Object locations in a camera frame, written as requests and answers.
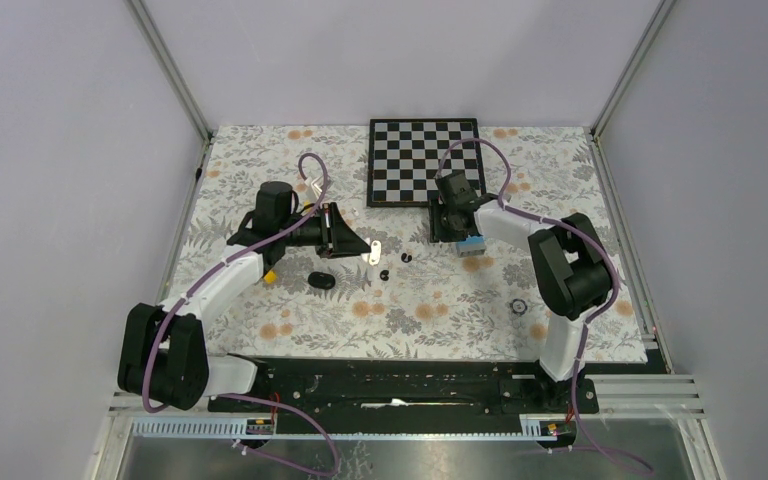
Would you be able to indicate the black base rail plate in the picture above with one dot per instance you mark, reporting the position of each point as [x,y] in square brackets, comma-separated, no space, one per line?
[429,396]

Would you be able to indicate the floral patterned table mat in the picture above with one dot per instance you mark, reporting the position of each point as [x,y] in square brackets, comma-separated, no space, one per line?
[439,306]

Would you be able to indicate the blue grey block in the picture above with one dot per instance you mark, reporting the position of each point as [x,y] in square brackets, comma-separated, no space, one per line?
[471,246]

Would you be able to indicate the white earbud charging case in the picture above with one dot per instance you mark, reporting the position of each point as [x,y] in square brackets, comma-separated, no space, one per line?
[375,253]

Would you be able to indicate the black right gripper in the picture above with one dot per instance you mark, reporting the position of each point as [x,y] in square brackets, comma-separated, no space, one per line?
[437,231]

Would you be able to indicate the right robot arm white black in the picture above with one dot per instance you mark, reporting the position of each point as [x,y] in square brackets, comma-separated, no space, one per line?
[575,277]

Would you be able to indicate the black oval earbud case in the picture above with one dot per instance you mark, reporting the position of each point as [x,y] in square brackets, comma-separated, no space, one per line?
[321,280]

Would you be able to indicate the black white checkerboard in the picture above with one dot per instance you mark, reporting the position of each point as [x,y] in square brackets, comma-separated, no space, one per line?
[404,155]

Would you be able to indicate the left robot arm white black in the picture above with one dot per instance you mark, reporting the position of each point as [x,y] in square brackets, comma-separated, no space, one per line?
[164,356]

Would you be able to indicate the slotted grey cable duct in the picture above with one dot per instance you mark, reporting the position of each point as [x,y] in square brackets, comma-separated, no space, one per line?
[231,428]

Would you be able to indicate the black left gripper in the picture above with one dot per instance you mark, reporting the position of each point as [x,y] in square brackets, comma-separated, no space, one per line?
[337,238]

